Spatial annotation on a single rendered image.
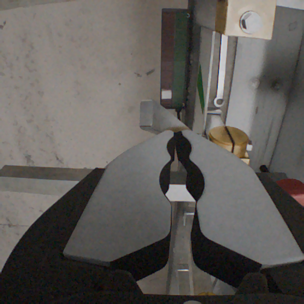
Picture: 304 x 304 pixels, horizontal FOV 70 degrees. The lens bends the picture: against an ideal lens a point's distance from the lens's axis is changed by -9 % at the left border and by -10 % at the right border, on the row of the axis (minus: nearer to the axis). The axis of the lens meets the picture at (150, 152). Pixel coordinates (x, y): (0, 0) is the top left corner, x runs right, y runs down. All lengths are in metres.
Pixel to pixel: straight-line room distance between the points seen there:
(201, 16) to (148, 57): 0.74
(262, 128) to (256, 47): 0.18
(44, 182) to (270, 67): 0.47
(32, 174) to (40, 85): 0.96
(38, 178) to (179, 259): 0.52
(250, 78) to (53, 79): 0.96
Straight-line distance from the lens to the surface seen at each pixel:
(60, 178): 0.35
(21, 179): 0.38
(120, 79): 1.16
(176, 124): 0.16
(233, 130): 0.31
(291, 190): 0.32
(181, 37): 0.40
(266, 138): 0.60
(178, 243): 0.69
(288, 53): 0.55
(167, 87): 0.42
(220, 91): 0.43
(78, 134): 1.34
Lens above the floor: 1.10
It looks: 57 degrees down
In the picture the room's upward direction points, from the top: 175 degrees counter-clockwise
